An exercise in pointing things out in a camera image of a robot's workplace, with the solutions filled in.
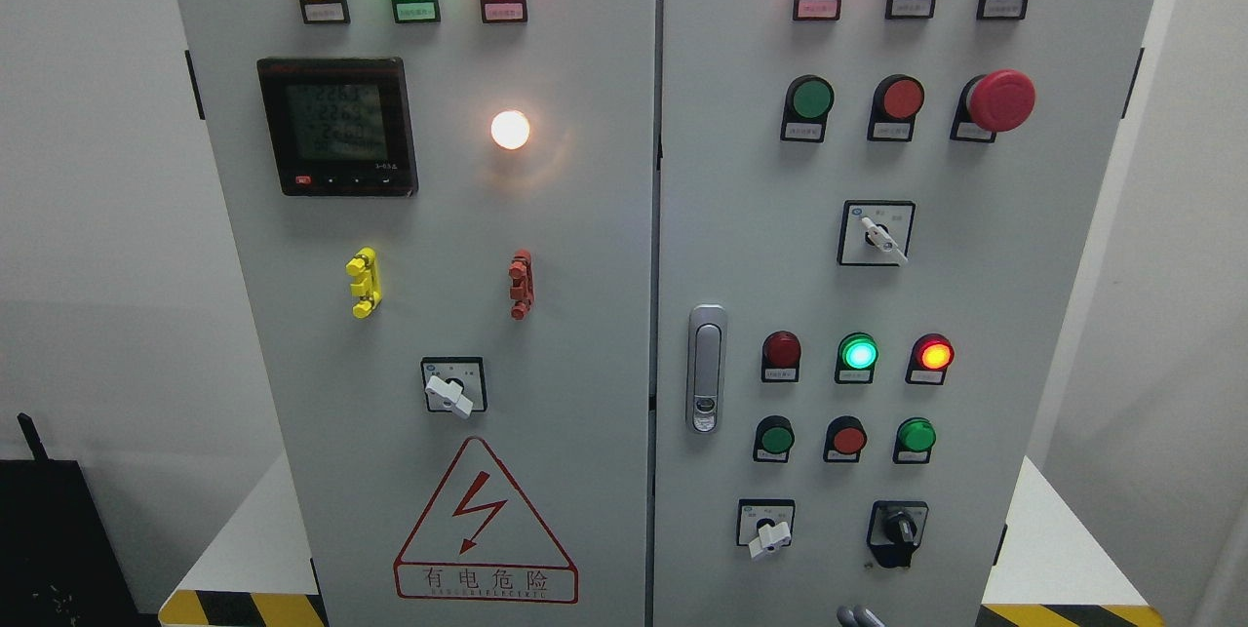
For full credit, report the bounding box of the grey right cabinet door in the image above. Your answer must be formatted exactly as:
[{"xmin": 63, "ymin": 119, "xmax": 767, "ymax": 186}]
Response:
[{"xmin": 651, "ymin": 0, "xmax": 1153, "ymax": 626}]

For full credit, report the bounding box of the lower white rotary selector switch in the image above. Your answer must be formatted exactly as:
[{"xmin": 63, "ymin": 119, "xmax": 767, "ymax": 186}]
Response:
[{"xmin": 736, "ymin": 498, "xmax": 797, "ymax": 561}]

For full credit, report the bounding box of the green push button lower right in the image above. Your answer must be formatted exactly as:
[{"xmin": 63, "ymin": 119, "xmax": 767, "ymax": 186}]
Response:
[{"xmin": 892, "ymin": 415, "xmax": 937, "ymax": 463}]

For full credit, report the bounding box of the grey left cabinet door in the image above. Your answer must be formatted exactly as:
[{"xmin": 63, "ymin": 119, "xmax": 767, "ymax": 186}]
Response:
[{"xmin": 177, "ymin": 0, "xmax": 656, "ymax": 626}]

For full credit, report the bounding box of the red indicator light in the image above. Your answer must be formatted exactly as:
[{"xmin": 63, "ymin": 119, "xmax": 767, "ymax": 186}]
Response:
[
  {"xmin": 905, "ymin": 333, "xmax": 955, "ymax": 386},
  {"xmin": 760, "ymin": 331, "xmax": 801, "ymax": 383}
]

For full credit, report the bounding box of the black digital power meter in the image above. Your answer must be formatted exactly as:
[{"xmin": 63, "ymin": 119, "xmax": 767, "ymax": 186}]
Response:
[{"xmin": 255, "ymin": 57, "xmax": 419, "ymax": 197}]

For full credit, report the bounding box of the white glowing indicator light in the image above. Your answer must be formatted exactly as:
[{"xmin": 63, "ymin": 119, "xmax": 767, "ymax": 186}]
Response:
[{"xmin": 489, "ymin": 110, "xmax": 530, "ymax": 151}]

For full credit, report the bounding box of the red electrical hazard warning sticker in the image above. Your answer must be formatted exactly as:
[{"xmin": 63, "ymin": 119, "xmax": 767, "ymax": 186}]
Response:
[{"xmin": 393, "ymin": 436, "xmax": 579, "ymax": 605}]

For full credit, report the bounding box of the red indicator light lower left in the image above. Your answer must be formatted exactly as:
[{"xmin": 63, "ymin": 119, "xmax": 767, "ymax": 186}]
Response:
[{"xmin": 760, "ymin": 331, "xmax": 801, "ymax": 383}]

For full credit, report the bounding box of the green indicator light lower middle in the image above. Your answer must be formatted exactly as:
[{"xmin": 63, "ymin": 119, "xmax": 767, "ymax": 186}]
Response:
[{"xmin": 835, "ymin": 331, "xmax": 879, "ymax": 383}]

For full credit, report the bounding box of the red push button second row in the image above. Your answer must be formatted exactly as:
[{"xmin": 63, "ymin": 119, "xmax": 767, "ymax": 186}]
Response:
[{"xmin": 869, "ymin": 72, "xmax": 924, "ymax": 142}]

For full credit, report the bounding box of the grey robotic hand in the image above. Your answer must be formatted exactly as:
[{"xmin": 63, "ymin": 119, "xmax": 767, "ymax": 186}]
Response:
[{"xmin": 837, "ymin": 605, "xmax": 885, "ymax": 627}]

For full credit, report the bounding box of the black knob selector switch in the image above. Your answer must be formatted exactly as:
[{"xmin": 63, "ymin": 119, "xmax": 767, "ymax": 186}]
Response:
[{"xmin": 869, "ymin": 501, "xmax": 930, "ymax": 568}]

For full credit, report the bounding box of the red indicator light lower right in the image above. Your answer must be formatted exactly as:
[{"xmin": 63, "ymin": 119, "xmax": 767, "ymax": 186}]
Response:
[{"xmin": 905, "ymin": 333, "xmax": 955, "ymax": 386}]

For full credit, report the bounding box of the silver door handle lock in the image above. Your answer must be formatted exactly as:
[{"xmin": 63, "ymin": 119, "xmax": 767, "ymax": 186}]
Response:
[{"xmin": 686, "ymin": 304, "xmax": 726, "ymax": 433}]

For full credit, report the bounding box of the black box with antenna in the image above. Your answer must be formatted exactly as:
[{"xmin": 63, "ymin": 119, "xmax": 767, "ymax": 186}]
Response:
[{"xmin": 1, "ymin": 413, "xmax": 141, "ymax": 626}]

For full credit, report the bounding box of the red emergency stop mushroom button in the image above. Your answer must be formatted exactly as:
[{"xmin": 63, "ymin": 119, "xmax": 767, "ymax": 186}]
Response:
[{"xmin": 950, "ymin": 67, "xmax": 1035, "ymax": 142}]

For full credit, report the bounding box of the upper right rotary selector switch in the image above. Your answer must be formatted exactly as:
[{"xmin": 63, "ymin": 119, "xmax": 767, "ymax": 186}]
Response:
[{"xmin": 837, "ymin": 200, "xmax": 917, "ymax": 266}]

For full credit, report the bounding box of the green start push button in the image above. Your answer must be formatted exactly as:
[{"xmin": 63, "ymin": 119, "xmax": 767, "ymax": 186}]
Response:
[{"xmin": 753, "ymin": 415, "xmax": 797, "ymax": 463}]

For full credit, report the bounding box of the white platform with hazard stripes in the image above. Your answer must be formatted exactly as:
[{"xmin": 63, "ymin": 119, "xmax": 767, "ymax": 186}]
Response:
[{"xmin": 158, "ymin": 457, "xmax": 1163, "ymax": 626}]

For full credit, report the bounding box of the red stop push button lower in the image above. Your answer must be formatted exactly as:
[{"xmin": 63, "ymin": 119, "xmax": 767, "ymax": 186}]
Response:
[{"xmin": 822, "ymin": 415, "xmax": 869, "ymax": 463}]

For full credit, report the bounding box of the green push button second row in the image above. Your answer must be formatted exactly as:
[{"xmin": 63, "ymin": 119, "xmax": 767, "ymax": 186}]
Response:
[{"xmin": 780, "ymin": 72, "xmax": 835, "ymax": 142}]

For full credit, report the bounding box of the grey cabinet door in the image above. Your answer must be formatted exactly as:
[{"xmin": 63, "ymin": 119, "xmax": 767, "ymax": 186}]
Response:
[
  {"xmin": 177, "ymin": 0, "xmax": 656, "ymax": 626},
  {"xmin": 651, "ymin": 0, "xmax": 1153, "ymax": 626}
]

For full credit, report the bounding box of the left door rotary selector switch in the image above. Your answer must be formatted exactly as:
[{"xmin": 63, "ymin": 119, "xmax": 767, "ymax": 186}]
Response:
[{"xmin": 419, "ymin": 356, "xmax": 489, "ymax": 418}]

